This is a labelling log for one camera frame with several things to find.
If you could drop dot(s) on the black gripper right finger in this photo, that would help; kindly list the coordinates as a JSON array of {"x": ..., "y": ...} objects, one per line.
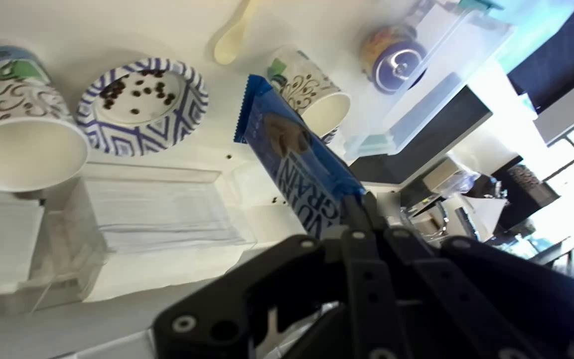
[{"x": 432, "y": 300}]

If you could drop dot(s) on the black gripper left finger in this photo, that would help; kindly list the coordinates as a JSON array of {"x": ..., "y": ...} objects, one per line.
[{"x": 259, "y": 300}]

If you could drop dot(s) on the blue snack box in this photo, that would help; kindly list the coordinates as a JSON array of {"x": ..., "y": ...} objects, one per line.
[{"x": 293, "y": 152}]

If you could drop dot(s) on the clear acrylic napkin dispenser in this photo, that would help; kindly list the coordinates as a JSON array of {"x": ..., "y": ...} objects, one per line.
[{"x": 153, "y": 220}]

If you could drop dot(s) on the black kitchen sink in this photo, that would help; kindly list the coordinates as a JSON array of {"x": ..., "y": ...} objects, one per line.
[{"x": 426, "y": 142}]

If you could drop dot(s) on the patterned paper cup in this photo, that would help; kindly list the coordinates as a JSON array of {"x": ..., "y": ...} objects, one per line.
[
  {"x": 313, "y": 97},
  {"x": 14, "y": 132}
]

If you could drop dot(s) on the blue patterned paper bowl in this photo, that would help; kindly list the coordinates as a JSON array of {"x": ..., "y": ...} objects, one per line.
[{"x": 139, "y": 111}]

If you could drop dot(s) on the clear plastic storage bin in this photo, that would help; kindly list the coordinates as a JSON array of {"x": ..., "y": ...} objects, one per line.
[{"x": 458, "y": 61}]

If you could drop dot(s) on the purple round ball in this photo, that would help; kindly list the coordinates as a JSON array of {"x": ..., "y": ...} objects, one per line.
[{"x": 396, "y": 61}]

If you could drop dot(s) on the cream plastic spoon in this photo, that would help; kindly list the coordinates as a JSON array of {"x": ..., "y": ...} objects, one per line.
[{"x": 233, "y": 37}]

